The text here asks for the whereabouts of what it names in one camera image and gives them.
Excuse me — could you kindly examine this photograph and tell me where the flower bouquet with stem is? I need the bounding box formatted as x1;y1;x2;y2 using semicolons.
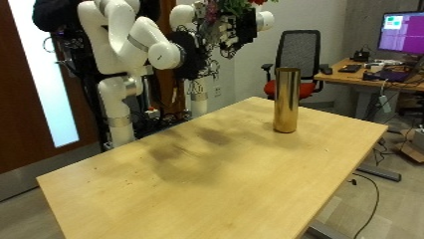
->
200;0;280;34

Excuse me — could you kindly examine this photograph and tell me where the gold cylinder vase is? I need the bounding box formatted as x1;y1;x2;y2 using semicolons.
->
271;67;302;134

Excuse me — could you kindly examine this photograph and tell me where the black mesh office chair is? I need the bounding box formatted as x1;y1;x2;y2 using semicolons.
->
260;29;331;102

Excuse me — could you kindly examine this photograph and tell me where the red emergency stop button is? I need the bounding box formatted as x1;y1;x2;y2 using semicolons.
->
145;106;162;120

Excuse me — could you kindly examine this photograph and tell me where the wooden office desk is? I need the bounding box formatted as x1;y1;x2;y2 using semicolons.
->
313;58;424;121

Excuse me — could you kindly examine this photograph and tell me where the black keyboard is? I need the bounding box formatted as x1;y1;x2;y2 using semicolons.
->
337;64;363;74

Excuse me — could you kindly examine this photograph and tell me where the black desk device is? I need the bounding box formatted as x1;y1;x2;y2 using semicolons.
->
352;48;371;64

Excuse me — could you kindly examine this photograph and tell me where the frosted door window panel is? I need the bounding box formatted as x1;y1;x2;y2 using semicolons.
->
6;0;81;149

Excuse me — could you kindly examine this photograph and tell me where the person in dark clothing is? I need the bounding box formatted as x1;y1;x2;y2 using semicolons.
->
30;0;85;34

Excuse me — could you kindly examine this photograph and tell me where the computer monitor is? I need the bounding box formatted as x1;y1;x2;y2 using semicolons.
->
376;11;424;56

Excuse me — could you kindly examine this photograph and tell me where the white power strip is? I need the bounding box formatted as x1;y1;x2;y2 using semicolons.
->
377;94;393;115

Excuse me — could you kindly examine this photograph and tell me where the cardboard box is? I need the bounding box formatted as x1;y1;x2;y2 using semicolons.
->
393;127;424;163

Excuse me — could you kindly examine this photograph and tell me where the grey table foot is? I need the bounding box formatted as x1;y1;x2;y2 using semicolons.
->
355;163;403;183

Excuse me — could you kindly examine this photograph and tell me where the black floor cable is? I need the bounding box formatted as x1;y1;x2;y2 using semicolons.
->
351;172;381;239

